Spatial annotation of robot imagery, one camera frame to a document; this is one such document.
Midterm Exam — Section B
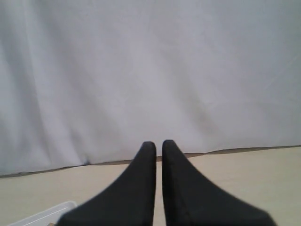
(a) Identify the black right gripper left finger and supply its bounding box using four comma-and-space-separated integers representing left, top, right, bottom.
57, 141, 156, 226

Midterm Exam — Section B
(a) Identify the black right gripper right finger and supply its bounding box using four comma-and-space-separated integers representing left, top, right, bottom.
162, 140, 276, 226

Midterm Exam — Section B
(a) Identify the white rectangular plastic tray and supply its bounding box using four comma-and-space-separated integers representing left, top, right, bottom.
8, 201, 77, 226

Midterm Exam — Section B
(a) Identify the white backdrop curtain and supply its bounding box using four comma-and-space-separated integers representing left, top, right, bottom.
0, 0, 301, 175

